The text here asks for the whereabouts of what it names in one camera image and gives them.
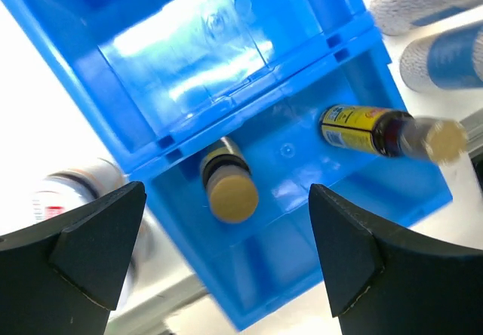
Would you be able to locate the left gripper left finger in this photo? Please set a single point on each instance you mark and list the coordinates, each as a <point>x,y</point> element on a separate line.
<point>65,275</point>

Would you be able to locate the dark spice jar, rear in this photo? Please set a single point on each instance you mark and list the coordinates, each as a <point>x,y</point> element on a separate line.
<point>74,187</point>

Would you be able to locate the yellow-label brown bottle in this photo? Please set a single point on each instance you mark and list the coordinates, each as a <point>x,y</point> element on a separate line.
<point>393,133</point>
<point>226,177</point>

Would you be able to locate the blue-white shaker, front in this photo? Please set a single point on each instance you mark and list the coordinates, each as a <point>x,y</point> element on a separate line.
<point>448,61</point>

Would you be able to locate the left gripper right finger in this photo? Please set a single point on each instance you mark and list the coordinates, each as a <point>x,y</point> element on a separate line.
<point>382,278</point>

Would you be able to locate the blue three-compartment plastic bin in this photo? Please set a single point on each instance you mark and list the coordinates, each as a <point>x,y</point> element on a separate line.
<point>161,80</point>

